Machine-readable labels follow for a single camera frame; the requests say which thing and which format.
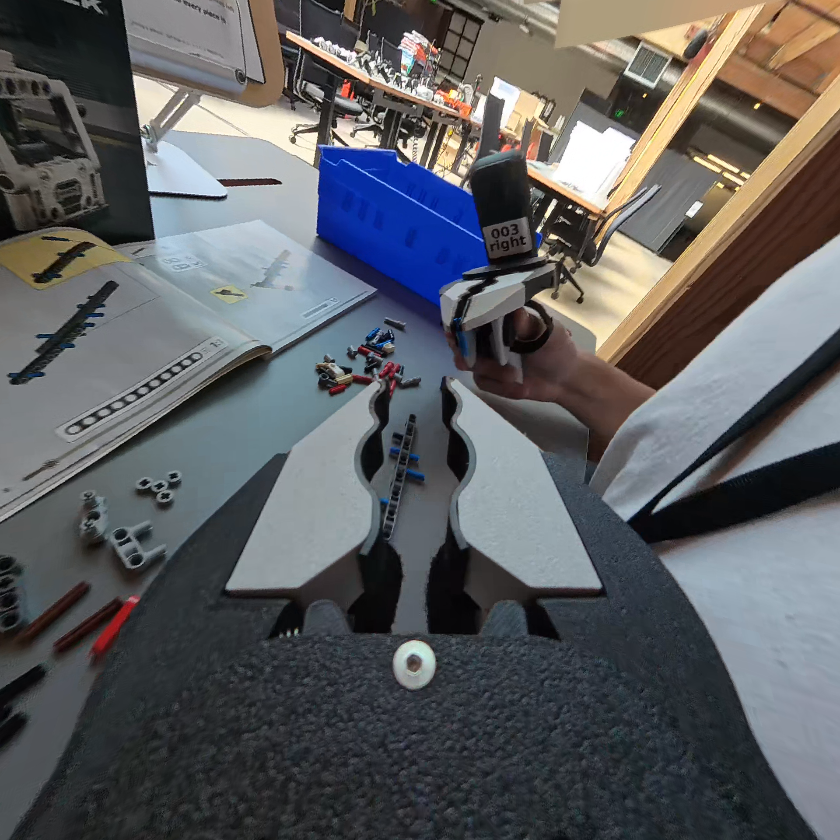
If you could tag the wooden backing board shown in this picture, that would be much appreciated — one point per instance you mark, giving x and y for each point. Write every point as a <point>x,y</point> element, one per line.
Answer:
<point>272,52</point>

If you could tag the dark lego set box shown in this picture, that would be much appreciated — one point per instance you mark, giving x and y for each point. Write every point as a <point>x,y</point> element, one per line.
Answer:
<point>65,118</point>

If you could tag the white display board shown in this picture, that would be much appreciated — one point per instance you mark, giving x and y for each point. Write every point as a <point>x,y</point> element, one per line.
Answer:
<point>190,39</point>

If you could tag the black lego axle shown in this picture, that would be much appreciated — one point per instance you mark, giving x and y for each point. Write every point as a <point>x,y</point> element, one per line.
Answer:
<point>12,728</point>
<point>23,684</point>

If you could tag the black lego beam with pins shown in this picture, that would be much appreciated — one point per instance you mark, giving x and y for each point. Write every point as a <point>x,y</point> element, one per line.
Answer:
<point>400,472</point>

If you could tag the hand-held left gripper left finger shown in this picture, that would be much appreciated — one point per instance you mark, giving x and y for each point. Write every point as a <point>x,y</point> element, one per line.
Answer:
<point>308,518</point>

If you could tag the white metal stand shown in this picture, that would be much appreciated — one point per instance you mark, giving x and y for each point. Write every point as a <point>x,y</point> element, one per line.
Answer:
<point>184,174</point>

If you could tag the grey lego connector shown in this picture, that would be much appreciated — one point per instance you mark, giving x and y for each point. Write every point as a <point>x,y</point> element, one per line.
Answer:
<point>138,541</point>
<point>94,518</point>

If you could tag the dark thin strip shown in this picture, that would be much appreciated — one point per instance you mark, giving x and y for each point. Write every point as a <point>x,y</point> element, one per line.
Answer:
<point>249,182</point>

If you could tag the white wall air vent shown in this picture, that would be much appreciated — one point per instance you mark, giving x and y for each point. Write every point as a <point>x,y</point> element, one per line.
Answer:
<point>648,64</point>

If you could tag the dark red lego axle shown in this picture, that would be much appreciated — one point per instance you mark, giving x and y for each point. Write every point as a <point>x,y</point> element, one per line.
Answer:
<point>52,611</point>
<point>86,625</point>

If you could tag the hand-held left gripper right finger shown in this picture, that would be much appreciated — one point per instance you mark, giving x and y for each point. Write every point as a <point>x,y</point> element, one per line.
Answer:
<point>518,518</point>

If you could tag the wooden partition panel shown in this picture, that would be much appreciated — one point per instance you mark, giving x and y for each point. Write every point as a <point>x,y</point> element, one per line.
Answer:
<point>754,262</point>

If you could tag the light wooden post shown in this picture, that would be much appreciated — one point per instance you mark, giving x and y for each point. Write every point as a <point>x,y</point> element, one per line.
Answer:
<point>682,111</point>

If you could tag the cluttered wooden work table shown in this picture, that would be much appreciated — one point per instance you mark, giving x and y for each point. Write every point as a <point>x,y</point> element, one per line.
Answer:
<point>394,82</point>

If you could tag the person's right hand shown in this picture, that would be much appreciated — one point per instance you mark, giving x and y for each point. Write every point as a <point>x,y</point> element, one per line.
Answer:
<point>551,371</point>

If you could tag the person's white shirt torso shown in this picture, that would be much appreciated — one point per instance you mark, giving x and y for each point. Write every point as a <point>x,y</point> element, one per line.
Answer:
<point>754,590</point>

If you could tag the lego instruction booklet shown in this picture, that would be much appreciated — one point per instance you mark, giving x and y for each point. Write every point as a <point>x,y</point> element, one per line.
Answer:
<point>164,315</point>

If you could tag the blue plastic bin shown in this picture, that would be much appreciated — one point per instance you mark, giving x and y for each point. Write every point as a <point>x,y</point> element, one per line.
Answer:
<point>394,216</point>

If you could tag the pile of small mixed pins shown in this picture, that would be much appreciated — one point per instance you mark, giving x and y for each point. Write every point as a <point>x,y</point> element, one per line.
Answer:
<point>367,367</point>

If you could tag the wooden desk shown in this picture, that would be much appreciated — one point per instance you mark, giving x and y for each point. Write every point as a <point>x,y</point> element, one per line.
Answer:
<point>571,191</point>

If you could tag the black mesh office chair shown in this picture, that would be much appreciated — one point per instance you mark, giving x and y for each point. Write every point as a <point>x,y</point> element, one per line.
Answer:
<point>617,216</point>

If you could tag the stack of grey lego beams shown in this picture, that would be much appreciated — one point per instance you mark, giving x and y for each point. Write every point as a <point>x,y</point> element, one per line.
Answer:
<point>12,594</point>

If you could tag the black round ceiling speaker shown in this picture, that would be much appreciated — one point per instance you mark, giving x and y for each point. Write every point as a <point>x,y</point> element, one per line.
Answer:
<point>695,44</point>

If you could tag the person's right forearm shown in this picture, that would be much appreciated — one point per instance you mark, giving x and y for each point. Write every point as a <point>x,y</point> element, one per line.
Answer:
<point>604,407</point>

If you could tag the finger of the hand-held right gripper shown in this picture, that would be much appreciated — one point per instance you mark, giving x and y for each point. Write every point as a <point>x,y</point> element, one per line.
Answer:
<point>512,289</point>
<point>456,298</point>

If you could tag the blue lego pin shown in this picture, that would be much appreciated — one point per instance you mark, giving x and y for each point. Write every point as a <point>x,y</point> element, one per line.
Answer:
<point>464,344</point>

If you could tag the bright white screen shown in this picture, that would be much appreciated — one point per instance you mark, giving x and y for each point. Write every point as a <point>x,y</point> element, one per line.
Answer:
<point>600,157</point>

